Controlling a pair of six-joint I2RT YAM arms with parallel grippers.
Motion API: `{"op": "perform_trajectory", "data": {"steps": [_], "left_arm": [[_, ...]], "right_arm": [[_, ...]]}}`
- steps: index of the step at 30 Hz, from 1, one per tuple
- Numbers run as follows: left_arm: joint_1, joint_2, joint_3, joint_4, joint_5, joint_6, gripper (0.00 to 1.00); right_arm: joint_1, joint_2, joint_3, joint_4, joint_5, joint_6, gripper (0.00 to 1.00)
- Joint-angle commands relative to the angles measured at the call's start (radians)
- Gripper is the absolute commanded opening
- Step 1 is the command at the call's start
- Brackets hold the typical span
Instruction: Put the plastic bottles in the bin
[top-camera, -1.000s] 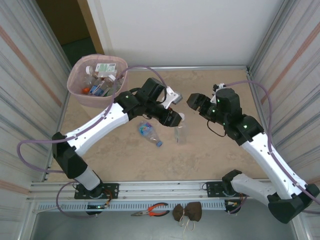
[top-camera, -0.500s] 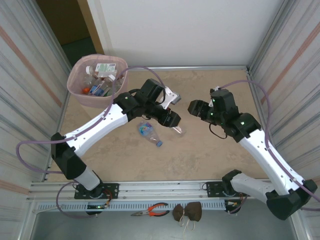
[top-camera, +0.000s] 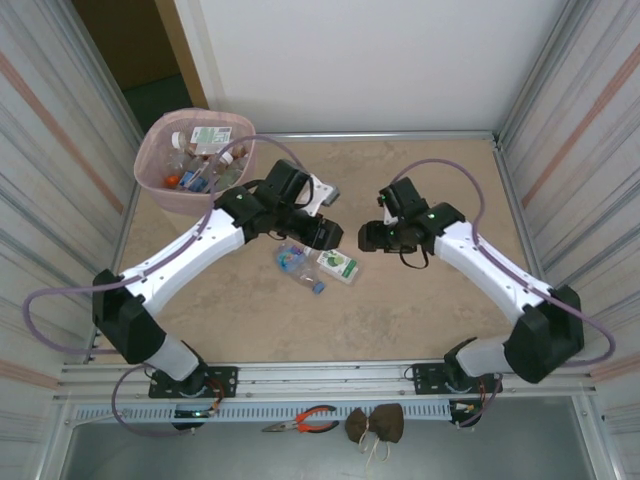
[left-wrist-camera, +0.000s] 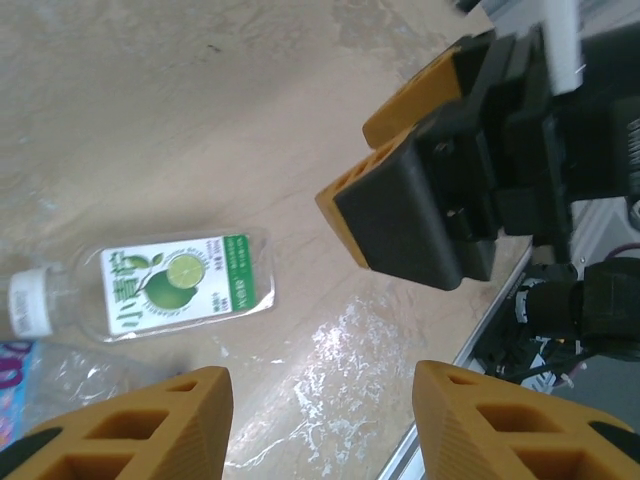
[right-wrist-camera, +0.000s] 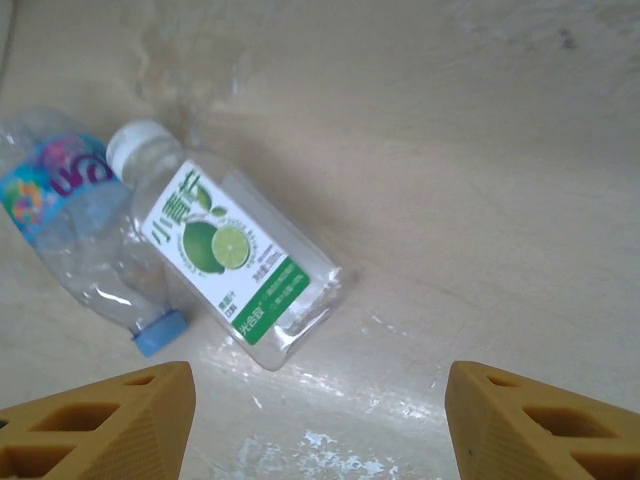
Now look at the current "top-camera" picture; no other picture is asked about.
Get lime picture label bottle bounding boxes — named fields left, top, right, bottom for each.
left=315, top=248, right=362, bottom=287

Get pink juice purple label bottle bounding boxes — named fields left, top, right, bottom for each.
left=212, top=147, right=251, bottom=184

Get blue label blue cap bottle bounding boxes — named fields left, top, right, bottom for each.
left=179, top=167, right=209, bottom=194

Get green label white cap bottle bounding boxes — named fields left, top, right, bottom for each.
left=191, top=125, right=234, bottom=155

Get pink mesh waste bin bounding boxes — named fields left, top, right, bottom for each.
left=134, top=108, right=258, bottom=217

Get clear bottle colourful blue label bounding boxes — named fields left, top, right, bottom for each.
left=273, top=242, right=327, bottom=296

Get brown wooden door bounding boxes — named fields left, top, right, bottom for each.
left=70, top=0, right=209, bottom=114

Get black right camera cable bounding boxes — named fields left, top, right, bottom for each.
left=398, top=244, right=431, bottom=271

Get black camera cable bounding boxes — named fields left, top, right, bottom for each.
left=398, top=244, right=431, bottom=271
left=293, top=174, right=315, bottom=207

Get black left camera cable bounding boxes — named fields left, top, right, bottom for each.
left=293, top=174, right=315, bottom=207

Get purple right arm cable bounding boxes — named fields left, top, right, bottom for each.
left=392, top=158, right=616, bottom=429

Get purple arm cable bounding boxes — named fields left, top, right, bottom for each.
left=23, top=133, right=314, bottom=437
left=392, top=158, right=616, bottom=429

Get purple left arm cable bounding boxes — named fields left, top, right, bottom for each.
left=23, top=133, right=314, bottom=437

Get aluminium table edge rail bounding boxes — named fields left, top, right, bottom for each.
left=254, top=130, right=501, bottom=145

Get aluminium mounting rail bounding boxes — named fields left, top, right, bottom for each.
left=54, top=360, right=599, bottom=405

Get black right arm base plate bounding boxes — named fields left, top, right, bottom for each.
left=410, top=362, right=501, bottom=397

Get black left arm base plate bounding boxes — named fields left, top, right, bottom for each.
left=148, top=366, right=239, bottom=400

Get brown cloth pouch with string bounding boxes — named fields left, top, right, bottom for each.
left=343, top=402, right=405, bottom=469

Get orange handled pliers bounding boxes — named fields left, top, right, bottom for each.
left=260, top=404, right=340, bottom=435

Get black controller board with wires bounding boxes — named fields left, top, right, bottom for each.
left=448, top=399, right=489, bottom=430
left=172, top=407, right=221, bottom=432

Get white slotted cable duct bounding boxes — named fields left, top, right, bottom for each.
left=67, top=399, right=496, bottom=426

